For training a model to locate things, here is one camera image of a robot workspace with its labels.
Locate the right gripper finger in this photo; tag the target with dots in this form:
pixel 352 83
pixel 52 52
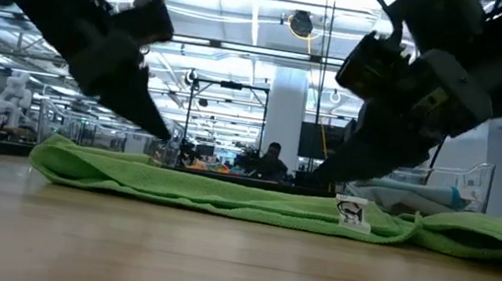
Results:
pixel 379 150

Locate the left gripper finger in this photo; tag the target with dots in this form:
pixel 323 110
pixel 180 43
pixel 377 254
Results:
pixel 137 103

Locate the blue microfiber towel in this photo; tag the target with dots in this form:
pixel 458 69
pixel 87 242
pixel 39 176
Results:
pixel 423 192
pixel 381 200

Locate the clear plastic bin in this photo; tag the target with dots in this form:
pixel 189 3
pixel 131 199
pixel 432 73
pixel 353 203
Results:
pixel 83 128
pixel 474 184

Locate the black screen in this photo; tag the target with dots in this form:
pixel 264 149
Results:
pixel 313 140

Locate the white robot figure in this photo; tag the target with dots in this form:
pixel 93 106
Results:
pixel 13 95

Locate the orange cloth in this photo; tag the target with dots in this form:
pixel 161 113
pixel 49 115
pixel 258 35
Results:
pixel 202 165

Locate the black metal rack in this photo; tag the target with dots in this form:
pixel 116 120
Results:
pixel 232 85

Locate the white pillar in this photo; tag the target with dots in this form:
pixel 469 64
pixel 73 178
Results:
pixel 284 115

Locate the person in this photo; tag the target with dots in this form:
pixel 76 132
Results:
pixel 271 163

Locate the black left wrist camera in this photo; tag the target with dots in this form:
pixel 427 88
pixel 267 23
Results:
pixel 146 20

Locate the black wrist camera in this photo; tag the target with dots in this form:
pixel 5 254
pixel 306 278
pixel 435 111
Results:
pixel 146 20
pixel 366 68

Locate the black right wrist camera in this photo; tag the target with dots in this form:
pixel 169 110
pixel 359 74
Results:
pixel 366 68

